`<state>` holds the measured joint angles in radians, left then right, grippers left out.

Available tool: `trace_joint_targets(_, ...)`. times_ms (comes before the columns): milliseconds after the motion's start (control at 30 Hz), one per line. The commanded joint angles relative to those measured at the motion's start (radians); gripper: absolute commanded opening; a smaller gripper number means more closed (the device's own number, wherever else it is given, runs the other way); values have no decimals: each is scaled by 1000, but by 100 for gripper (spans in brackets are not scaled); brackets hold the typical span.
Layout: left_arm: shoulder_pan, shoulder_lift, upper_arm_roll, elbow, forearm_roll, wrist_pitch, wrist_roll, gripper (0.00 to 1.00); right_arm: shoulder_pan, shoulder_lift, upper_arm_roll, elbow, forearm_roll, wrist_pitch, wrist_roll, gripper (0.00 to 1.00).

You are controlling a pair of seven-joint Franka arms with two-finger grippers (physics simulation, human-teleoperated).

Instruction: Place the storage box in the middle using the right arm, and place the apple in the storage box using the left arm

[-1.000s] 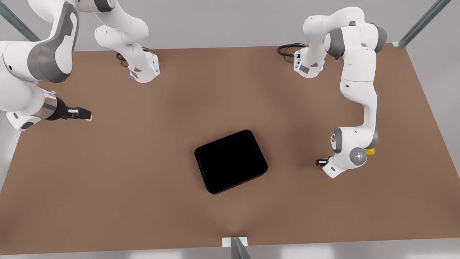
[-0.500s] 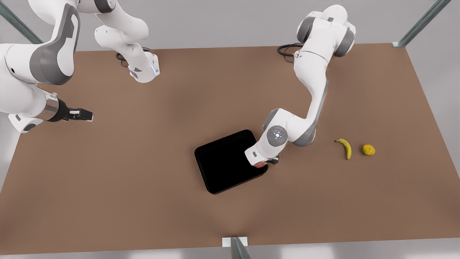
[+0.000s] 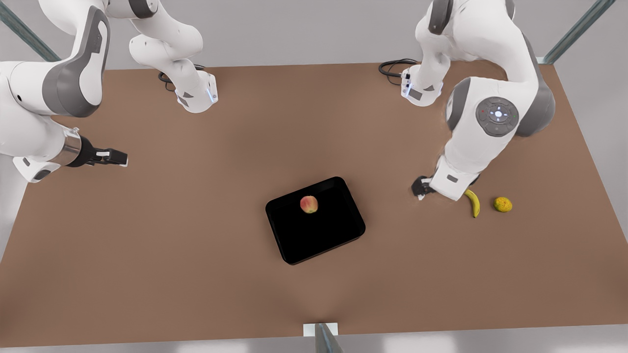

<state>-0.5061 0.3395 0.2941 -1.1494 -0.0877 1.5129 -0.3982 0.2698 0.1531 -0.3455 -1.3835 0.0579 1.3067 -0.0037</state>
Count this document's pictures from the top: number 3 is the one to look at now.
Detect black cable loop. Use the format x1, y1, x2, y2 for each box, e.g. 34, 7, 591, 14
158, 64, 207, 93
378, 59, 419, 87

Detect yellow banana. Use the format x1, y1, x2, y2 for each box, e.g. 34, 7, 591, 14
464, 189, 481, 219

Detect black storage box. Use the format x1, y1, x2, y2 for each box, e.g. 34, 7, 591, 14
265, 176, 366, 266

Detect silver frame post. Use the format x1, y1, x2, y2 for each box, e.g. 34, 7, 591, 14
303, 323, 344, 353
536, 0, 617, 65
0, 4, 62, 63

